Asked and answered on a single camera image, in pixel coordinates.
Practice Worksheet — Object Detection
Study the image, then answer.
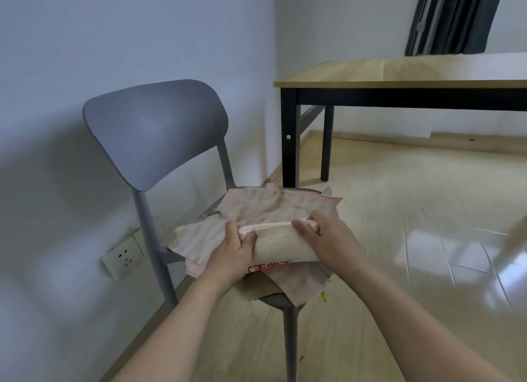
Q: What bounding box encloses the person's left forearm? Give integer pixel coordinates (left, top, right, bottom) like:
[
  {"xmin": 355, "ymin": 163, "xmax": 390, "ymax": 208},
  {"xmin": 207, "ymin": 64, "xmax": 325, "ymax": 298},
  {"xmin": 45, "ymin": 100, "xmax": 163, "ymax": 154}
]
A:
[{"xmin": 111, "ymin": 274, "xmax": 231, "ymax": 382}]

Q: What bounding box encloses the dark grey curtain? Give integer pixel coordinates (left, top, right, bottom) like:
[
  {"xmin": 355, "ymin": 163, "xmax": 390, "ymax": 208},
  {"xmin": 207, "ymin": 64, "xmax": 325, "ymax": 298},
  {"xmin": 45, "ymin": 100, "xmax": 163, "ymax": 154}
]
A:
[{"xmin": 405, "ymin": 0, "xmax": 506, "ymax": 57}]

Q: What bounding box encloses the person's left hand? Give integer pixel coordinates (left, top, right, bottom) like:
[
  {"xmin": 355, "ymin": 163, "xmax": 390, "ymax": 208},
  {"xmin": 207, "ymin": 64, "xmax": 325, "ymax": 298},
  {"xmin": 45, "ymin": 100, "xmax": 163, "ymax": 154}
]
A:
[{"xmin": 200, "ymin": 221, "xmax": 258, "ymax": 291}]

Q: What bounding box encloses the pink towel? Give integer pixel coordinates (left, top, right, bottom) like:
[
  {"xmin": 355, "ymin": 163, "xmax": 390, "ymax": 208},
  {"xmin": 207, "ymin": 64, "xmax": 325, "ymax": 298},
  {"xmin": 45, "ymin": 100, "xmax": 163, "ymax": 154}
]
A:
[{"xmin": 167, "ymin": 183, "xmax": 344, "ymax": 309}]

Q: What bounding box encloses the olive floral cloth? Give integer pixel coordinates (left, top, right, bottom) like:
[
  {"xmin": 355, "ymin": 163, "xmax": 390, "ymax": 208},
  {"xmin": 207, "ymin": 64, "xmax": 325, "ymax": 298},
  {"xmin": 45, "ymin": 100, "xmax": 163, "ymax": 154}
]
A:
[{"xmin": 233, "ymin": 275, "xmax": 285, "ymax": 304}]

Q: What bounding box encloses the white wall socket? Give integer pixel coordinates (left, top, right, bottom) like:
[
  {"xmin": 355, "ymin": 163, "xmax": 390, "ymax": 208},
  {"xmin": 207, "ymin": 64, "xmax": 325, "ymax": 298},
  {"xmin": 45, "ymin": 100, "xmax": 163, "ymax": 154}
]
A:
[{"xmin": 101, "ymin": 235, "xmax": 145, "ymax": 282}]

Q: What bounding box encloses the grey plastic chair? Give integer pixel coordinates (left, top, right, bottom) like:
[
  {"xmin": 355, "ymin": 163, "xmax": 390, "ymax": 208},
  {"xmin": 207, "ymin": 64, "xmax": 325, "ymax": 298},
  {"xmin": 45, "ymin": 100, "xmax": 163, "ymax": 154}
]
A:
[{"xmin": 82, "ymin": 79, "xmax": 345, "ymax": 382}]

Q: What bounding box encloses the person's right forearm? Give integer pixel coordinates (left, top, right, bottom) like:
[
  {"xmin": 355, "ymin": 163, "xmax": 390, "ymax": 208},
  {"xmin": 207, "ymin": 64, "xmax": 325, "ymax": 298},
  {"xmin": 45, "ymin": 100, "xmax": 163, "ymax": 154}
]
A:
[{"xmin": 333, "ymin": 254, "xmax": 515, "ymax": 382}]

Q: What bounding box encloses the person's right hand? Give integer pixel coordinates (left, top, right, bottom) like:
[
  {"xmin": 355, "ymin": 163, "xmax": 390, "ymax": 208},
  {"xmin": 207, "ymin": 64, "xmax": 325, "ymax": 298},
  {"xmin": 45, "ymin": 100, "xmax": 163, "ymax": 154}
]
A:
[{"xmin": 291, "ymin": 210, "xmax": 368, "ymax": 273}]

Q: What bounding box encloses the wooden table with black legs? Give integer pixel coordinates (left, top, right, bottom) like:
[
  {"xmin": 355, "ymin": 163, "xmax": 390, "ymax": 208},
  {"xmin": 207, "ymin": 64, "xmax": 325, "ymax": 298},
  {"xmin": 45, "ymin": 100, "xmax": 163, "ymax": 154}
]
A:
[{"xmin": 273, "ymin": 52, "xmax": 527, "ymax": 271}]

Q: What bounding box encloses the cream towel with red band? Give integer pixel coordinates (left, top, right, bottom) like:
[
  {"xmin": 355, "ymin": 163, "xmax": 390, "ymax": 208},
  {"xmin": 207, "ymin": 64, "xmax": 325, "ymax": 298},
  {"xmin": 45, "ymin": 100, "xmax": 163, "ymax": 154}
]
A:
[{"xmin": 238, "ymin": 217, "xmax": 328, "ymax": 276}]

